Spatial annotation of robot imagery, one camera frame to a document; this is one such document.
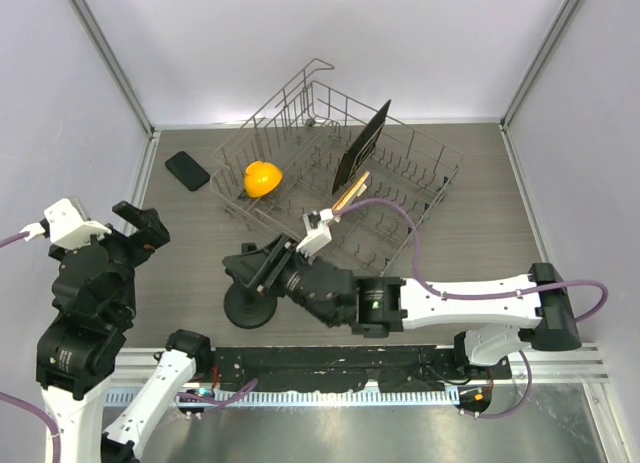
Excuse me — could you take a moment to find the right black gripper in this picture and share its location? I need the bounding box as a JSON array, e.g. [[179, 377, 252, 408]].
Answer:
[[225, 230, 340, 327]]

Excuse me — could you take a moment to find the black phone stand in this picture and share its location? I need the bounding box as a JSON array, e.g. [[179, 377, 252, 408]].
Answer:
[[223, 283, 277, 330]]

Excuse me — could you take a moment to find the black smartphone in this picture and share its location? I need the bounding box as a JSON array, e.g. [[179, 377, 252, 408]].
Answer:
[[165, 151, 211, 192]]

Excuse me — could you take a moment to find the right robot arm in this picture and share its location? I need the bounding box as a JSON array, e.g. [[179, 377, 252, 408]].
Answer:
[[222, 236, 582, 378]]

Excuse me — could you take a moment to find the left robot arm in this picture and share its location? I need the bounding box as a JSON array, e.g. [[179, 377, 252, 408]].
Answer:
[[27, 198, 213, 462]]

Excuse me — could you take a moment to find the orange bowl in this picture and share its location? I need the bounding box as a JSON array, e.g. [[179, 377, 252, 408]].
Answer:
[[244, 160, 283, 198]]

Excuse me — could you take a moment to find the wooden cutting board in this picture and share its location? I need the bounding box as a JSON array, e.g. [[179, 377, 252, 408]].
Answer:
[[332, 171, 370, 214]]

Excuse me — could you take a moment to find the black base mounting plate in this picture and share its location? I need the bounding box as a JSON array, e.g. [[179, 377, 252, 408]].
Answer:
[[207, 345, 512, 393]]

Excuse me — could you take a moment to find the black square plate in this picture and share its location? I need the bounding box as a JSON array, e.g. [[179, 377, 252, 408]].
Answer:
[[331, 99, 392, 194]]

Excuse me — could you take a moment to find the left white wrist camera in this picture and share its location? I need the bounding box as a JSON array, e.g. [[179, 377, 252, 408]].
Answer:
[[20, 198, 112, 250]]

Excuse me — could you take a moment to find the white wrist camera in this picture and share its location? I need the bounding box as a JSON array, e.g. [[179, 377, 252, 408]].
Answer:
[[296, 208, 340, 258], [20, 198, 112, 250]]

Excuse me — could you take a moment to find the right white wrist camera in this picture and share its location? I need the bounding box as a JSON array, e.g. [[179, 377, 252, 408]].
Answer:
[[296, 208, 340, 258]]

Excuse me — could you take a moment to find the grey wire dish rack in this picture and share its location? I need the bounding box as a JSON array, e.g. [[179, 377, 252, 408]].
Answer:
[[209, 58, 465, 279]]

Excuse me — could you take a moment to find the slotted cable duct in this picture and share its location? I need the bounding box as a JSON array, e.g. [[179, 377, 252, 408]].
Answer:
[[106, 385, 459, 408]]

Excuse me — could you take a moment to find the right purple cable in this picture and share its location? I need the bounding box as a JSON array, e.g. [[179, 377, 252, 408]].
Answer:
[[339, 196, 609, 424]]

